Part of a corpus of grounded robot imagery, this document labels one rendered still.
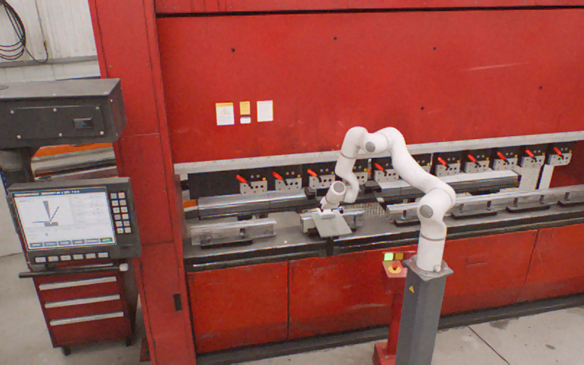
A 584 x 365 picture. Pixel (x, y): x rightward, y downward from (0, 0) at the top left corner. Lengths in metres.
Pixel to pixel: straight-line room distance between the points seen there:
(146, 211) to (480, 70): 1.97
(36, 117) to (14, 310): 2.46
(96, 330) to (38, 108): 1.85
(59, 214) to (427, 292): 1.70
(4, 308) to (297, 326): 2.27
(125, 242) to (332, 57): 1.36
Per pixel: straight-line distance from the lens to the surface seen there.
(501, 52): 2.95
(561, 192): 3.65
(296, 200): 3.06
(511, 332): 3.80
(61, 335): 3.47
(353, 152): 2.40
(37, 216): 2.11
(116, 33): 2.19
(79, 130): 1.93
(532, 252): 3.61
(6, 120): 2.00
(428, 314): 2.55
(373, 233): 2.91
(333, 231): 2.66
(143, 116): 2.26
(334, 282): 3.00
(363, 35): 2.55
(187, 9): 2.36
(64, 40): 6.51
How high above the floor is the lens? 2.39
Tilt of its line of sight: 26 degrees down
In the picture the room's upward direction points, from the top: straight up
